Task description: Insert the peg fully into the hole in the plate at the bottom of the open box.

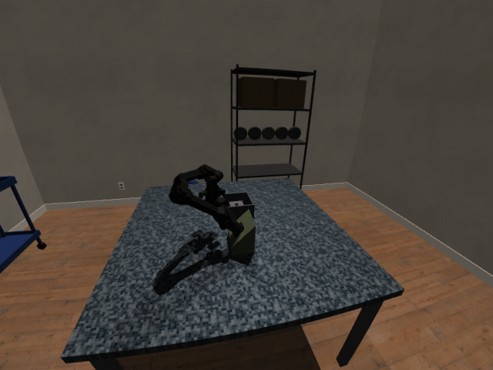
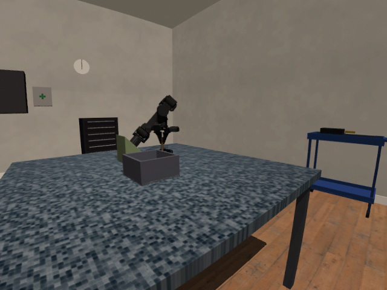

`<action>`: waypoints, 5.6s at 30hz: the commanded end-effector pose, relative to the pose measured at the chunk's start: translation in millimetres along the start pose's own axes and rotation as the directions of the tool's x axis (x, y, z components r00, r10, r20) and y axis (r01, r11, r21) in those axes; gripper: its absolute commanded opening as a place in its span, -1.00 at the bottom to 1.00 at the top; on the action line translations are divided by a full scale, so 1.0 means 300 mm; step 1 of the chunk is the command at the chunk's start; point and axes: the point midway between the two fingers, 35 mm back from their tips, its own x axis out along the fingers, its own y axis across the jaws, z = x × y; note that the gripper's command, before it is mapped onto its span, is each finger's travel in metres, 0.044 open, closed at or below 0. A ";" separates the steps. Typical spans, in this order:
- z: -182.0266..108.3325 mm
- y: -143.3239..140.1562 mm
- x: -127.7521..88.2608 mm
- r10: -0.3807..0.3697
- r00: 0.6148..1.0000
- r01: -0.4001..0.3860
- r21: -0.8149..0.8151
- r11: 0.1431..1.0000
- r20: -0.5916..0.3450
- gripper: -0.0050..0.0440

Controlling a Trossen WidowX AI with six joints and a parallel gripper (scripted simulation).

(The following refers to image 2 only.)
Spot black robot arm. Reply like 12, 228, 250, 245
130, 95, 177, 147

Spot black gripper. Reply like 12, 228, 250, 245
145, 117, 179, 144

